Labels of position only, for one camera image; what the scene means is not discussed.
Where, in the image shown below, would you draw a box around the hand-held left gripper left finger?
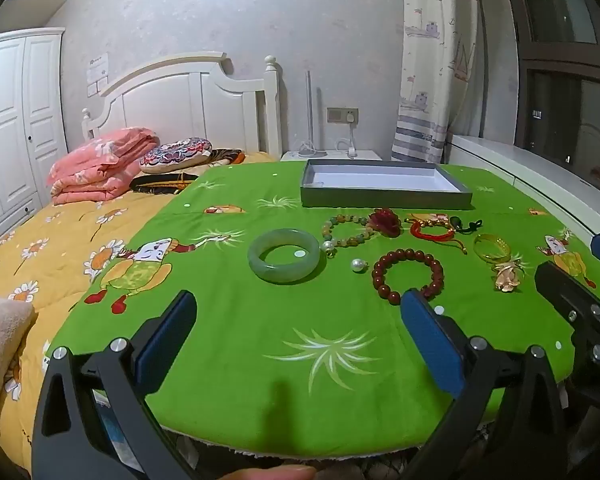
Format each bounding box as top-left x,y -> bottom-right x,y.
32,289 -> 201,480

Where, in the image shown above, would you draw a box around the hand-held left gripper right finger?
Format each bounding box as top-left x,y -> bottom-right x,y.
400,289 -> 566,480

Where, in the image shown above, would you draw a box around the gold flower ring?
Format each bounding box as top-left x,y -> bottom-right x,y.
491,259 -> 523,293

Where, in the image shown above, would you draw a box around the gold bangle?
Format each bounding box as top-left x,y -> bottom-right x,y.
473,233 -> 512,264

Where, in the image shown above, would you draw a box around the dark red bead bracelet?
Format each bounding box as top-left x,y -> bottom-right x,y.
371,248 -> 445,306

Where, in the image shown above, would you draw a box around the pale green jade bangle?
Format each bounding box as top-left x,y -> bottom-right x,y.
247,228 -> 321,285

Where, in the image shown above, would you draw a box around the dark green pendant black cord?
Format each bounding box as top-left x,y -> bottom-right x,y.
447,216 -> 484,237

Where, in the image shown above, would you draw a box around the multicoloured stone bead bracelet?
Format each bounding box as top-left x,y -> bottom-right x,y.
321,215 -> 378,250

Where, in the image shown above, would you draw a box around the grey cardboard box tray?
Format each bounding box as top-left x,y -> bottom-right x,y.
301,159 -> 474,210

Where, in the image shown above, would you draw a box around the person's left hand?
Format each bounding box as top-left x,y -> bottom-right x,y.
207,465 -> 317,480

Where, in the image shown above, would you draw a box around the green cartoon print tablecloth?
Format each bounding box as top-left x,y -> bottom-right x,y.
54,160 -> 600,461

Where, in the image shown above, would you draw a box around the white window sill cabinet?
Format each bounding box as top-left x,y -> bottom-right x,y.
447,134 -> 600,271

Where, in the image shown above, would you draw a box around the red rose ornament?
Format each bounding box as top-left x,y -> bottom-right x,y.
369,208 -> 402,237

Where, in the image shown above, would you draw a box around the yellow daisy print quilt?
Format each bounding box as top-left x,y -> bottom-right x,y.
0,150 -> 281,476

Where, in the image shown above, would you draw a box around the black and yellow blanket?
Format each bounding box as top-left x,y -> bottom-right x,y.
130,148 -> 245,194

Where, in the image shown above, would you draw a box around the beige towel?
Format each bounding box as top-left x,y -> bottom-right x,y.
0,296 -> 36,426

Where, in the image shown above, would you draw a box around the pink folded quilt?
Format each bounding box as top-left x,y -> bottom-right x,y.
47,127 -> 161,207

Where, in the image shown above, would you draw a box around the embroidered patterned pillow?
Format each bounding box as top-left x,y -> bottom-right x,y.
140,137 -> 214,175

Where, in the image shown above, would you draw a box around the dark framed window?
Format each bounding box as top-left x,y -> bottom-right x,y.
497,0 -> 600,201

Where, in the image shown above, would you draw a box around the white nightstand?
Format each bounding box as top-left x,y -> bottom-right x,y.
280,149 -> 383,162

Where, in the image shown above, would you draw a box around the white wooden headboard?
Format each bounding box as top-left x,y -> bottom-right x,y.
81,51 -> 284,157

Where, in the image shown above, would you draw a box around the white wardrobe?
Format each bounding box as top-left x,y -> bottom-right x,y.
0,27 -> 69,253

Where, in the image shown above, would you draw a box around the boat print curtain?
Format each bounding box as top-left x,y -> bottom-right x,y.
391,0 -> 481,165

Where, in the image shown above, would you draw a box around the slim grey lamp stand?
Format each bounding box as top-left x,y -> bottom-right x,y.
299,71 -> 328,157

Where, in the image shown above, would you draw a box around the red cord bracelet gold charms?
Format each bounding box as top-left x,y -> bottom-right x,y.
405,214 -> 468,256

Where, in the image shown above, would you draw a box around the white charger with cable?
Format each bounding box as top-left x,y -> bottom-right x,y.
335,112 -> 359,158

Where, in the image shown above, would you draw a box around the grey wall socket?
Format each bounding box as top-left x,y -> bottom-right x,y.
327,107 -> 359,125

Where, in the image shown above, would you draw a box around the white wall paper note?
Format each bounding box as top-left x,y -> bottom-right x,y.
86,52 -> 111,97

